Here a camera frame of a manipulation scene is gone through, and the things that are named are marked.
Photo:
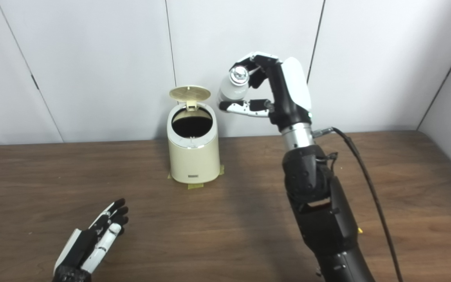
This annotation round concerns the small white plastic bottle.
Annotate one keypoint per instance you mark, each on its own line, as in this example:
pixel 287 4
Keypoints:
pixel 233 90

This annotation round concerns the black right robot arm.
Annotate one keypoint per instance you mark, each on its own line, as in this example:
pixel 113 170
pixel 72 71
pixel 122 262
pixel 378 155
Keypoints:
pixel 323 219

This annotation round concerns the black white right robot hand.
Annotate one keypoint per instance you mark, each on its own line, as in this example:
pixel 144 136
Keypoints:
pixel 290 98

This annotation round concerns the black wall panel hinge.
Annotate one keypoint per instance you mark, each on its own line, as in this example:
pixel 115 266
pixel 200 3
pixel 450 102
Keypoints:
pixel 35 82

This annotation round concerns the cream round bin lid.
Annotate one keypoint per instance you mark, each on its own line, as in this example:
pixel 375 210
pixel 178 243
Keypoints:
pixel 190 93

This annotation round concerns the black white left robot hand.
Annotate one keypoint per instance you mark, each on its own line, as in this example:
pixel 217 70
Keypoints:
pixel 82 250

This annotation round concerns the cream-colored round bin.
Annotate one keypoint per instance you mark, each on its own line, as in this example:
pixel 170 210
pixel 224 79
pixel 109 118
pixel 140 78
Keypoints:
pixel 194 162

